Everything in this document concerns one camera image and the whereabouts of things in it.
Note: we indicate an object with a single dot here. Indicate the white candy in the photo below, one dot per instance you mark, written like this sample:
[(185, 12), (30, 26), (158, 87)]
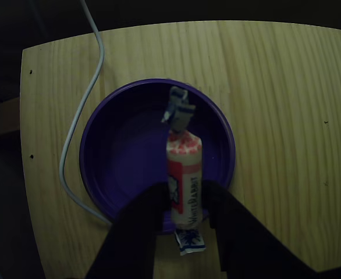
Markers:
[(185, 162)]

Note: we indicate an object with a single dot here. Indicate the purple plastic bowl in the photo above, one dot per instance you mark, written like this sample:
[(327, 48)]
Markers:
[(124, 151)]

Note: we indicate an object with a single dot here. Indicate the wooden trestle beam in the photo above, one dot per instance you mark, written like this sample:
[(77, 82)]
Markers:
[(1, 119)]

